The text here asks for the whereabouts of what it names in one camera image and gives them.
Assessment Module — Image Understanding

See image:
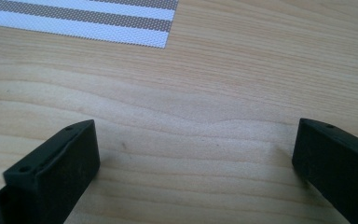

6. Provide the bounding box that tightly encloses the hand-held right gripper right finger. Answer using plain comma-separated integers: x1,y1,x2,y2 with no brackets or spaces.
291,118,358,224

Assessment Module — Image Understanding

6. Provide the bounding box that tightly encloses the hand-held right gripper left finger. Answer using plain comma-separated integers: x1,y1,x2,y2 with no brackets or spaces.
0,119,102,224

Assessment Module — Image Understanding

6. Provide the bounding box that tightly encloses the striped woven placemat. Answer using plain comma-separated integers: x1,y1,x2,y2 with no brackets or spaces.
0,0,180,49

